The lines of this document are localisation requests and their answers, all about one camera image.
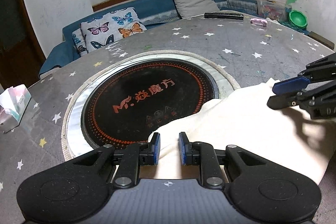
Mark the tissue box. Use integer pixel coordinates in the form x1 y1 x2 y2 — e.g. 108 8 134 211
0 84 31 133

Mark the round induction cooktop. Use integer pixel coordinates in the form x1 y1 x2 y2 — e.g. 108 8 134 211
61 50 240 160

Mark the black remote control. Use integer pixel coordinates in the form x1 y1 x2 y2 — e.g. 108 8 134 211
204 12 244 20

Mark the cream garment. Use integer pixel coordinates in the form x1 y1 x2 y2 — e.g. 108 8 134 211
141 79 335 184

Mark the beige cushion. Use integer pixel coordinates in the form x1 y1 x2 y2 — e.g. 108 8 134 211
174 0 220 19

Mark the pink small toy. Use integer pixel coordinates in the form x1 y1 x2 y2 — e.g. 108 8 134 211
250 18 268 27

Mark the dark wooden door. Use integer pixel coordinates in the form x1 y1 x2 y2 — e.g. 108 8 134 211
0 0 46 89

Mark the clear toy storage box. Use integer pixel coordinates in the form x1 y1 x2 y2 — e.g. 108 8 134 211
257 0 288 22

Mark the blue sofa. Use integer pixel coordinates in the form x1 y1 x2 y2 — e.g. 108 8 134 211
39 0 257 78

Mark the green plastic bowl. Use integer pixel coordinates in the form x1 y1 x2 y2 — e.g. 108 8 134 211
288 10 308 30

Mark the butterfly print pillow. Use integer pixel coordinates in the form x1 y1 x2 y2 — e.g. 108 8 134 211
80 7 146 53

